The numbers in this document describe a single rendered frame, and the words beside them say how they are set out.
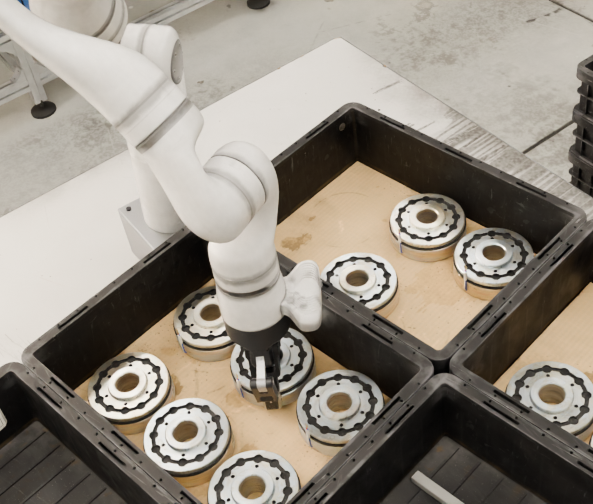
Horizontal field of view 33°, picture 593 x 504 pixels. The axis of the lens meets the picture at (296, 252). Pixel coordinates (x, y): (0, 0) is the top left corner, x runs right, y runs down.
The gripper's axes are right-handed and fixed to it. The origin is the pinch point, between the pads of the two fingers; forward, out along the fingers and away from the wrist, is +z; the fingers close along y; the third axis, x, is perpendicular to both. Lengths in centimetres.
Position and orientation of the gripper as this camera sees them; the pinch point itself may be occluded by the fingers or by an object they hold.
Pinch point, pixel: (271, 382)
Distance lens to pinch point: 119.8
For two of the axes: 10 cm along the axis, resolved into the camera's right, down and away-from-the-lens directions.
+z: 1.2, 6.9, 7.1
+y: 0.1, 7.2, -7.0
